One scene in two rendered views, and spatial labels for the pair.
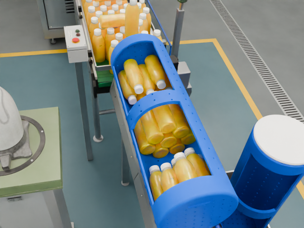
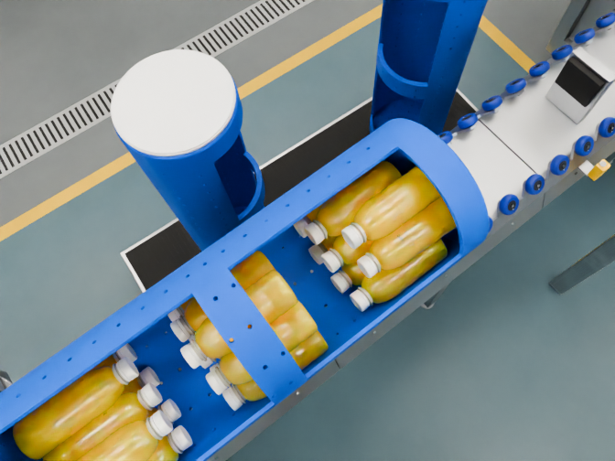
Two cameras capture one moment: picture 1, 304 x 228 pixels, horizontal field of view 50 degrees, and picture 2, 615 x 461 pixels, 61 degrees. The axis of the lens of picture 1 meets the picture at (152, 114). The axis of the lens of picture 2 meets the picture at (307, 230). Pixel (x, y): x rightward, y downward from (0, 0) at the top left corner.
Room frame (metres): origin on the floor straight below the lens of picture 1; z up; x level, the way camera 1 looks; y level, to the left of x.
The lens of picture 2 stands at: (0.83, 0.18, 1.98)
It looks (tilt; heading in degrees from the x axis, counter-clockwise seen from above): 68 degrees down; 259
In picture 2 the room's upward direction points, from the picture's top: 8 degrees counter-clockwise
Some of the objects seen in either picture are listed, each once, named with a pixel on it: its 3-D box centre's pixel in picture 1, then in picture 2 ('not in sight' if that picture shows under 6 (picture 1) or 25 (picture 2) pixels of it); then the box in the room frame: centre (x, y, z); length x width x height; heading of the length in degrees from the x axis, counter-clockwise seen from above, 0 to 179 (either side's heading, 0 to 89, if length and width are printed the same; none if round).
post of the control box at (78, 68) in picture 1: (84, 113); not in sight; (1.46, 0.44, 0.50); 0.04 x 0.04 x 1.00; 19
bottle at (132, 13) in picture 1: (132, 19); not in sight; (1.44, 0.14, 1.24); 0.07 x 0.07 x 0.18
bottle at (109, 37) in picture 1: (111, 45); not in sight; (1.56, 0.27, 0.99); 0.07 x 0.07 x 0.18
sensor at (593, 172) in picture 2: not in sight; (588, 161); (0.11, -0.19, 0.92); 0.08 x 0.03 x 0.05; 109
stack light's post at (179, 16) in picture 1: (171, 78); not in sight; (1.84, -0.11, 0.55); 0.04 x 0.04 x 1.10; 19
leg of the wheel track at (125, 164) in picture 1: (125, 157); not in sight; (1.28, 0.15, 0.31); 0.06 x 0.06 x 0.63; 19
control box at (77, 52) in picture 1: (75, 43); not in sight; (1.46, 0.44, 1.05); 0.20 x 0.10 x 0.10; 19
